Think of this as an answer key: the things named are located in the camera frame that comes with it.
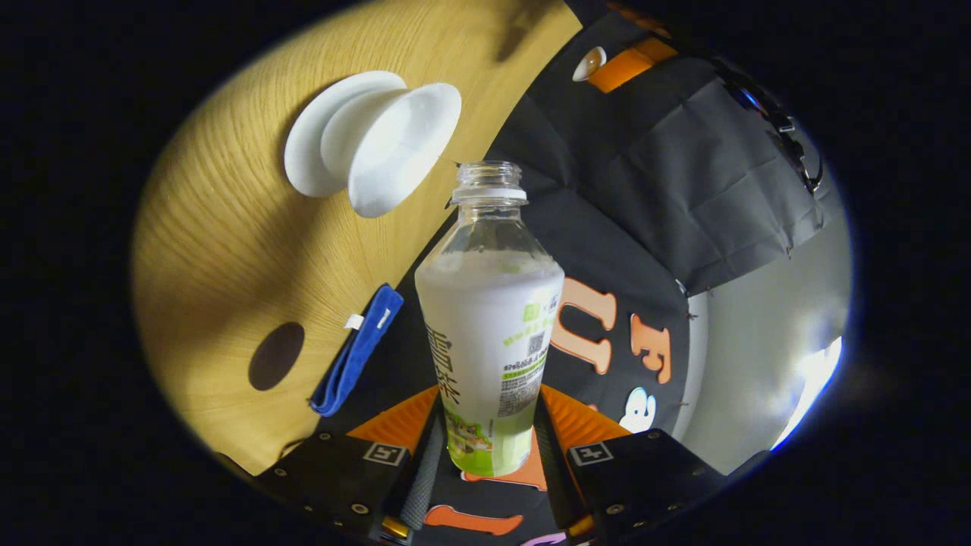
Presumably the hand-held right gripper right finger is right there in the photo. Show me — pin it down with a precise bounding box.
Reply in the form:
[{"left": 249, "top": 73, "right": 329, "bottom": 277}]
[{"left": 534, "top": 383, "right": 731, "bottom": 544}]

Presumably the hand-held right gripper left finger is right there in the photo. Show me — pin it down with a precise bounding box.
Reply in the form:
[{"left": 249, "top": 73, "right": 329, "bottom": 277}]
[{"left": 258, "top": 385, "right": 449, "bottom": 544}]

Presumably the white teacup lid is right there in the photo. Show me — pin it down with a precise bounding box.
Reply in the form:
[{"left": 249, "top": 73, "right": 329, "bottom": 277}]
[{"left": 572, "top": 46, "right": 608, "bottom": 83}]

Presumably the dark brown round coaster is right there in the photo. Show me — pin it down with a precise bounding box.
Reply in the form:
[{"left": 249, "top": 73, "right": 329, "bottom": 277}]
[{"left": 248, "top": 322, "right": 306, "bottom": 393}]

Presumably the clear water bottle white label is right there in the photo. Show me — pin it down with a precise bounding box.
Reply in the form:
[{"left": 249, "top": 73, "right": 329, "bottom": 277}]
[{"left": 414, "top": 161, "right": 566, "bottom": 478}]

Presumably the white teacup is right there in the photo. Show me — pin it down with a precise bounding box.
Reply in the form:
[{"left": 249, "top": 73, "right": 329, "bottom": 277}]
[{"left": 320, "top": 82, "right": 463, "bottom": 220}]

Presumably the blue towel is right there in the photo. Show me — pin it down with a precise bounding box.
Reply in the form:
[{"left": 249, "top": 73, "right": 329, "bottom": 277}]
[{"left": 310, "top": 283, "right": 405, "bottom": 419}]

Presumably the white saucer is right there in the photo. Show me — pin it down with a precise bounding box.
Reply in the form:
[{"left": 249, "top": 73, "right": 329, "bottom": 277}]
[{"left": 284, "top": 71, "right": 409, "bottom": 199}]

